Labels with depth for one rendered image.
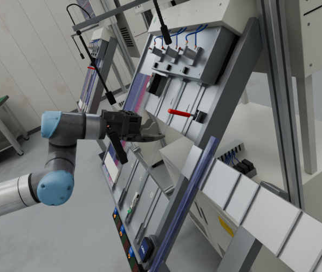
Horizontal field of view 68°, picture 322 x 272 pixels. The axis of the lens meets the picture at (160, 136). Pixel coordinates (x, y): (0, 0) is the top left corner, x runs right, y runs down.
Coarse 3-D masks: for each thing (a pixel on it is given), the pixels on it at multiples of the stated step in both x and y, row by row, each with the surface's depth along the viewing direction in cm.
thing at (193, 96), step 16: (144, 64) 113; (176, 80) 82; (192, 80) 73; (160, 96) 89; (192, 96) 71; (208, 96) 64; (160, 112) 86; (192, 112) 69; (176, 128) 74; (192, 128) 67
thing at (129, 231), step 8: (104, 168) 121; (104, 176) 114; (112, 192) 100; (120, 208) 91; (120, 216) 87; (128, 224) 83; (128, 232) 79; (136, 240) 76; (136, 248) 72; (136, 256) 70
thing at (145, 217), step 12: (132, 156) 97; (132, 168) 94; (144, 168) 85; (120, 180) 101; (132, 180) 91; (120, 192) 98; (132, 192) 89; (144, 192) 81; (156, 192) 74; (120, 204) 94; (144, 204) 79; (156, 204) 72; (132, 216) 84; (144, 216) 77; (156, 216) 71; (144, 228) 74; (156, 228) 69
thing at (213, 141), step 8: (208, 144) 47; (216, 144) 47; (208, 152) 47; (200, 160) 48; (208, 160) 47; (200, 168) 47; (200, 176) 48; (192, 184) 48; (192, 192) 48; (184, 200) 48; (184, 208) 48; (176, 216) 49; (176, 224) 49; (168, 232) 50; (168, 240) 49; (160, 248) 50; (160, 256) 50; (152, 264) 51; (160, 264) 50
